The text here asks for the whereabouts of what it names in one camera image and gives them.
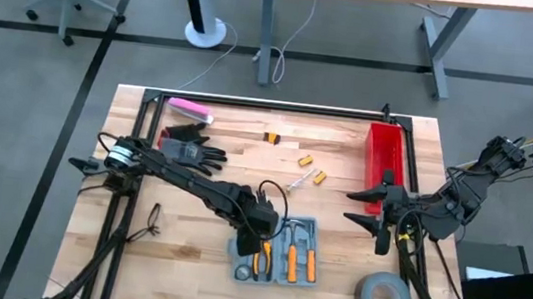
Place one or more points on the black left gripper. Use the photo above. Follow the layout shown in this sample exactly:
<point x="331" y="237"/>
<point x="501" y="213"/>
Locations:
<point x="259" y="214"/>

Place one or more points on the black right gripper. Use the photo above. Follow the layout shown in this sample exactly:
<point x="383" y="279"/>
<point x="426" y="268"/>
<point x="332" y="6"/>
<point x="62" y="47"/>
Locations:
<point x="400" y="210"/>

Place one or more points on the grey plastic tool case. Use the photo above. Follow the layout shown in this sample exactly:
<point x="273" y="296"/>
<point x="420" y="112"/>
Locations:
<point x="277" y="279"/>

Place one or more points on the small orange tool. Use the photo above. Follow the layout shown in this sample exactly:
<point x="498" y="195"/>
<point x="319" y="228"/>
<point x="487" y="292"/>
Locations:
<point x="305" y="161"/>

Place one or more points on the small yellow black tool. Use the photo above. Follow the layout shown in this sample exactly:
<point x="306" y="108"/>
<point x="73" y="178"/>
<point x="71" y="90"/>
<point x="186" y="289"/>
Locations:
<point x="272" y="138"/>

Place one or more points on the pink box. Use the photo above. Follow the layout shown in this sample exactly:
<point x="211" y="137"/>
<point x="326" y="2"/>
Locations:
<point x="190" y="109"/>

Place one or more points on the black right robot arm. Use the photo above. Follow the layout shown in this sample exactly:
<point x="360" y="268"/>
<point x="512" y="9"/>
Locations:
<point x="463" y="192"/>

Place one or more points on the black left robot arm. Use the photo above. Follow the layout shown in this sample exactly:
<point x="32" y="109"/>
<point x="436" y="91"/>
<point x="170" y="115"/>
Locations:
<point x="183" y="175"/>

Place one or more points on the red plastic bin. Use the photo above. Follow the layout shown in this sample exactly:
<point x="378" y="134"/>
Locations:
<point x="384" y="153"/>

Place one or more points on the grey work glove black fingers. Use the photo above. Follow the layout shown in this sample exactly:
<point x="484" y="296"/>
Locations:
<point x="190" y="153"/>

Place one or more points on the white cylindrical container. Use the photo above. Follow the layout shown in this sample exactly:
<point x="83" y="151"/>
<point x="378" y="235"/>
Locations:
<point x="210" y="118"/>

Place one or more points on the grey desk leg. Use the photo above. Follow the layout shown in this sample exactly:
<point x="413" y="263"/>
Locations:
<point x="266" y="34"/>
<point x="438" y="53"/>

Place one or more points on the grey pillar with round base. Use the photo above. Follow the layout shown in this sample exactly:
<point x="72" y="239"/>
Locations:
<point x="203" y="1"/>

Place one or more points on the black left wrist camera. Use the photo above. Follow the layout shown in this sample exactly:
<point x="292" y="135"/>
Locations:
<point x="248" y="244"/>

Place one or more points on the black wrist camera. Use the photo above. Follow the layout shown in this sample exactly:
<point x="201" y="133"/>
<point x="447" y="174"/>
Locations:
<point x="248" y="244"/>
<point x="383" y="243"/>

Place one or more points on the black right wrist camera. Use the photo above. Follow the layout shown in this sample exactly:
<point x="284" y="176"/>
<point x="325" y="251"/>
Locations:
<point x="383" y="243"/>

